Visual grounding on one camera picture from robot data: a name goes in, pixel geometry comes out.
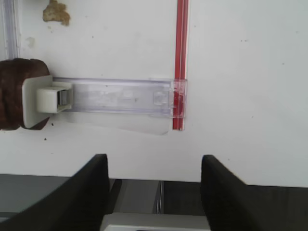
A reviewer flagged right lower clear track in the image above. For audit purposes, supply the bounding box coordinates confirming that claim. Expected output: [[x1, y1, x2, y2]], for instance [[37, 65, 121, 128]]
[[54, 77, 187, 119]]

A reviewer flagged white patty pusher block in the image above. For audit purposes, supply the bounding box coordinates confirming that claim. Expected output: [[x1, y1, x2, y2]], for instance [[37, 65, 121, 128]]
[[22, 75, 74, 129]]

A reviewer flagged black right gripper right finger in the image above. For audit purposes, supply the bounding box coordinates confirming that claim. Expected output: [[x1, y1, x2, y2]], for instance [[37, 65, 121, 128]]
[[201, 155, 308, 231]]

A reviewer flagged right red strip rail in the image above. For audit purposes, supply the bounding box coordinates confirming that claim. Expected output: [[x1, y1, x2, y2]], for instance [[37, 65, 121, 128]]
[[173, 0, 189, 131]]

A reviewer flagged rear brown meat patty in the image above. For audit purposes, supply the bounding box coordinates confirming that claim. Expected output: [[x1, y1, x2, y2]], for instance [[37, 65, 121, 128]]
[[0, 58, 50, 130]]

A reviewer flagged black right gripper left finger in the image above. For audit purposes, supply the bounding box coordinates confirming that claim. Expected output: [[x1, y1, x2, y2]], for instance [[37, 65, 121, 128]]
[[0, 154, 110, 231]]

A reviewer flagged bread crumb chunk on table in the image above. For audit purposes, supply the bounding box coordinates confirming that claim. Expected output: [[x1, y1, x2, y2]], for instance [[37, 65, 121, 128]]
[[42, 0, 71, 26]]

